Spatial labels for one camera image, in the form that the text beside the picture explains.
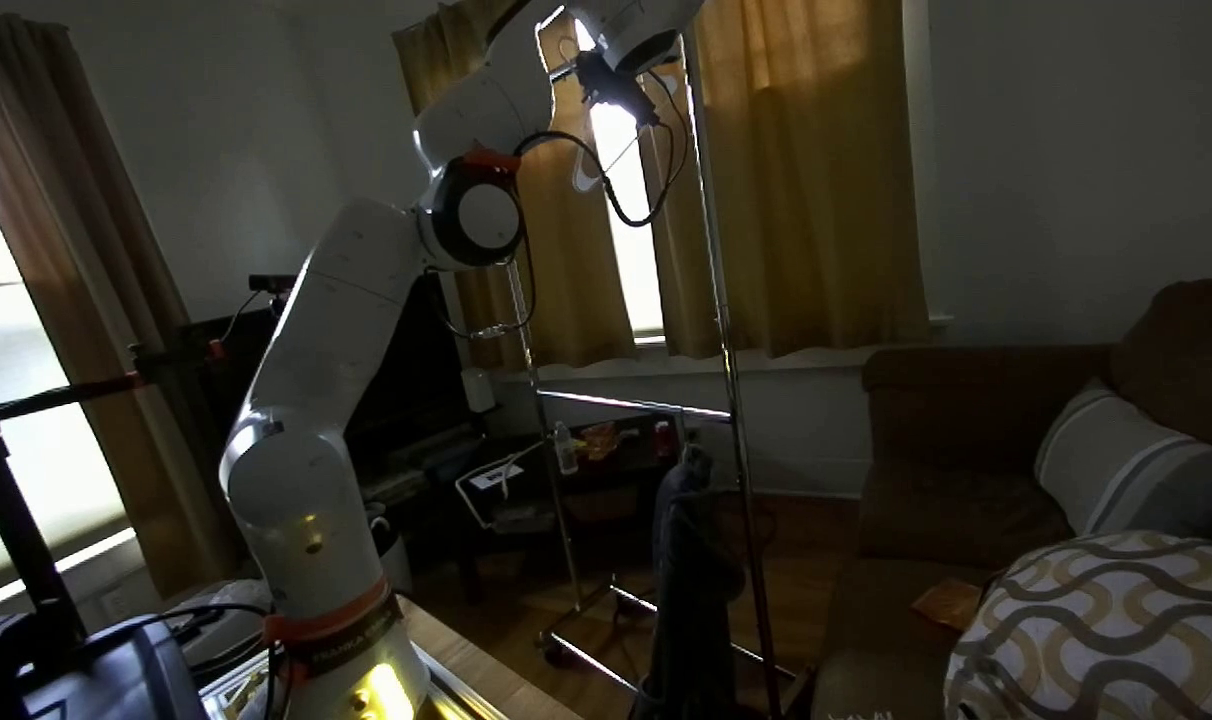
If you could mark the mustard curtain left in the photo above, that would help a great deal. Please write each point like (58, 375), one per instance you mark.
(567, 279)

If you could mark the dark grey hanging garment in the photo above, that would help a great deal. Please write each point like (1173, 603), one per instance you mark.
(696, 578)

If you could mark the patterned beige pillow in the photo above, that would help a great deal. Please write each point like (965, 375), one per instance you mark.
(1090, 628)

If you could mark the silver clothes rack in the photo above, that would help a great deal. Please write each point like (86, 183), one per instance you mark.
(719, 332)

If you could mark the white striped cushion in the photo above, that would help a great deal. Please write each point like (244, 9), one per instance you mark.
(1117, 470)

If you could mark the black television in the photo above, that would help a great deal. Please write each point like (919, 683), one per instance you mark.
(416, 390)

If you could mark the brown sofa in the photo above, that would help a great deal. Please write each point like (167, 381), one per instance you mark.
(952, 485)

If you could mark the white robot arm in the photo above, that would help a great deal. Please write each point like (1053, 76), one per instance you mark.
(285, 470)

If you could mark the white plastic coat hanger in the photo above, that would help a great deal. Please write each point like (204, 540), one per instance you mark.
(632, 149)

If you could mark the black camera tripod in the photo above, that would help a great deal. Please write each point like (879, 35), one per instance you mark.
(48, 660)

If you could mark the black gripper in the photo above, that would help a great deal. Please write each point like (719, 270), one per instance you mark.
(605, 85)

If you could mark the mustard curtain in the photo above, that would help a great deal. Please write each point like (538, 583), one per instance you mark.
(567, 279)
(811, 175)

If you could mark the mustard curtain right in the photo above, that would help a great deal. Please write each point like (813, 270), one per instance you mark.
(811, 175)

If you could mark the brown side window curtain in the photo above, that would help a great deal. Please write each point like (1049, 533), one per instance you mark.
(102, 290)

